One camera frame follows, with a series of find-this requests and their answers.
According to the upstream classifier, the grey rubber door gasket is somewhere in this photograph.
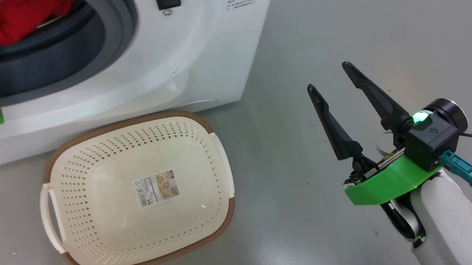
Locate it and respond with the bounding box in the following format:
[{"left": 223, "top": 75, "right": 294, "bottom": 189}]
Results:
[{"left": 0, "top": 0, "right": 146, "bottom": 106}]

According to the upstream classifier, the cream perforated laundry basket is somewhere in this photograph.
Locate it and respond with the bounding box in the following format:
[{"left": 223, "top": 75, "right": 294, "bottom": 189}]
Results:
[{"left": 31, "top": 104, "right": 243, "bottom": 265}]

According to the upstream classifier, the black door latch socket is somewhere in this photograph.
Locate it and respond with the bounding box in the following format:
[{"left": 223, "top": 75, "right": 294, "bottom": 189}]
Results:
[{"left": 156, "top": 0, "right": 182, "bottom": 11}]

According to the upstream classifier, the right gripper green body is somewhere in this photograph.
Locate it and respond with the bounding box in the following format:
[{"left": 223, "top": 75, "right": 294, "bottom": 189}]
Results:
[{"left": 340, "top": 143, "right": 446, "bottom": 208}]

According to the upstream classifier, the white front-load washing machine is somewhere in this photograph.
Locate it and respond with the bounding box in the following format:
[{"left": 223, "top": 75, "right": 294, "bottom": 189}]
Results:
[{"left": 0, "top": 0, "right": 298, "bottom": 167}]

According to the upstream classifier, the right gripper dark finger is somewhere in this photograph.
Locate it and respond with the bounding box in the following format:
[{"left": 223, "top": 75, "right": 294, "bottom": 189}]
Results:
[
  {"left": 341, "top": 55, "right": 414, "bottom": 140},
  {"left": 307, "top": 78, "right": 376, "bottom": 177}
]

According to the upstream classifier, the basket product label sticker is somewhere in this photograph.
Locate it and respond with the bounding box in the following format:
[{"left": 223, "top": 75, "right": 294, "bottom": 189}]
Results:
[{"left": 134, "top": 169, "right": 181, "bottom": 208}]

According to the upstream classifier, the red and white garment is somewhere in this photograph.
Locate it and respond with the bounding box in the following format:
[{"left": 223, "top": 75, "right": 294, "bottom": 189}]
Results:
[{"left": 0, "top": 0, "right": 82, "bottom": 58}]

